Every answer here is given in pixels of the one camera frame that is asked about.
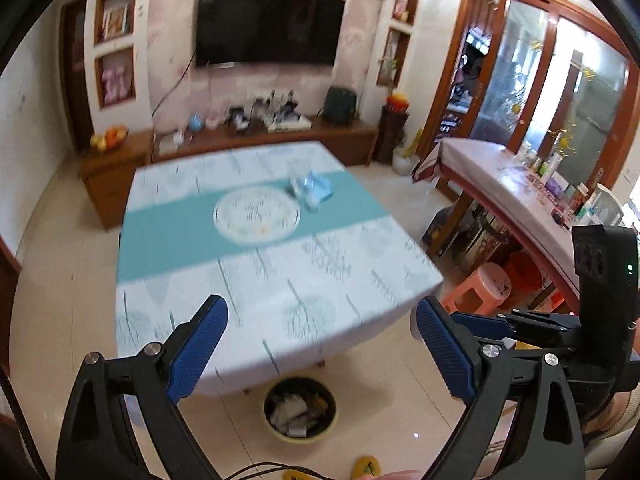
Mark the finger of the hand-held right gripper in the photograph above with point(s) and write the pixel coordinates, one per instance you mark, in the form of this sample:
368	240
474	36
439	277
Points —
547	325
487	326

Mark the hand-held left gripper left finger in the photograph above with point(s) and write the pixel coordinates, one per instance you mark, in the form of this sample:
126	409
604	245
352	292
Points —
197	347

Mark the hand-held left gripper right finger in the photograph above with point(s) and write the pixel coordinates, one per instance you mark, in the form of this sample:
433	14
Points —
445	350

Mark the round black trash bin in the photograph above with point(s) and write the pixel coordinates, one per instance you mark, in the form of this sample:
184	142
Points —
268	425

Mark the white paper bag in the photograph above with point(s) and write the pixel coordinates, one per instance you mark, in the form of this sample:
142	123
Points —
290	407

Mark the person's right forearm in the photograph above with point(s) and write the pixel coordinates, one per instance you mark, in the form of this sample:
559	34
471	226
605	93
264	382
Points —
622	410

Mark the pink plastic stool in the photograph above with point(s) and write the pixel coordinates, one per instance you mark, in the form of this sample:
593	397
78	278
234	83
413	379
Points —
475	290

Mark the cardboard boxes under dining table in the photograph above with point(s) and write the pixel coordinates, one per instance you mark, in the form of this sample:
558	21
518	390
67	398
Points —
460	235

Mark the leaf print tablecloth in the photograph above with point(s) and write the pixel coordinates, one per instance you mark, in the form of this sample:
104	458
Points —
280	290

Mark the row of bottles and jars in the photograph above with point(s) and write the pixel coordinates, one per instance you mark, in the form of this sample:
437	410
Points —
565	190

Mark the yellow slipper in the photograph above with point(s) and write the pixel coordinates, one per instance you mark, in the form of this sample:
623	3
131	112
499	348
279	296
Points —
297	475
364	466

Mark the round white printed plate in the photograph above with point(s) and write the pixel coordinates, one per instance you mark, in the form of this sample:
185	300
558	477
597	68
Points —
256	215

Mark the dining table with pink cloth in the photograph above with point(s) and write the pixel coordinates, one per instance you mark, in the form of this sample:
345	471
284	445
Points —
495	180

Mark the white bucket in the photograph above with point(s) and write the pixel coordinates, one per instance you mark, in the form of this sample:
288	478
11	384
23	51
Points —
403	162

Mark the low wooden side cabinet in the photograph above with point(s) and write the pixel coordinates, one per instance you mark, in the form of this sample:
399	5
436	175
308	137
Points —
110	185

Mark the brown wooden door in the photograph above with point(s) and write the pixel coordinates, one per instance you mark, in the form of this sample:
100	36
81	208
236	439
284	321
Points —
7	310

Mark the dark column stand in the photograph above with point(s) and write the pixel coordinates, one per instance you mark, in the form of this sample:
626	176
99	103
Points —
390	135

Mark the blue round ornament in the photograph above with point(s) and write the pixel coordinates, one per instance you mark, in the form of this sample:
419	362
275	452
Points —
195	121

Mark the bowl of fruit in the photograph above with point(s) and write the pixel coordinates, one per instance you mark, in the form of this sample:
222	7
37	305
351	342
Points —
110	139

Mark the pink small ornament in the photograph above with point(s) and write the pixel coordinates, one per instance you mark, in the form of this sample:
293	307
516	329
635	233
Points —
213	120

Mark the long wooden TV cabinet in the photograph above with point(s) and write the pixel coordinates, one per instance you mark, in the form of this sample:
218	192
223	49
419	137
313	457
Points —
300	142

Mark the red and yellow container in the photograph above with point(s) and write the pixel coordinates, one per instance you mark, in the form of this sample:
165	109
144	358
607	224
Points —
398	102

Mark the wood framed glass sliding door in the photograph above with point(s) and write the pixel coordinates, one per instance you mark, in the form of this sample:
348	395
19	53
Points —
525	85

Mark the white set-top box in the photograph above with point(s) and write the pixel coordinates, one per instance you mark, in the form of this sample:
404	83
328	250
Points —
290	124

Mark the phone on stand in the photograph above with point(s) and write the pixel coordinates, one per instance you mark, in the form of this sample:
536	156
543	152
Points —
288	106

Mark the pink dumbbells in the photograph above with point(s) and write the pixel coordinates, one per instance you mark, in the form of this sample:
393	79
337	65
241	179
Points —
116	83

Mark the dark wooden door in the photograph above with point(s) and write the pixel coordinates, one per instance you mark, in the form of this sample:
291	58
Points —
77	75

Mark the framed picture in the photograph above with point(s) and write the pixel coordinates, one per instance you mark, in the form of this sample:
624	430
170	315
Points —
116	22

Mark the black wall television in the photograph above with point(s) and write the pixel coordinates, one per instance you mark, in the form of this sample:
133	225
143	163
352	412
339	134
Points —
270	25

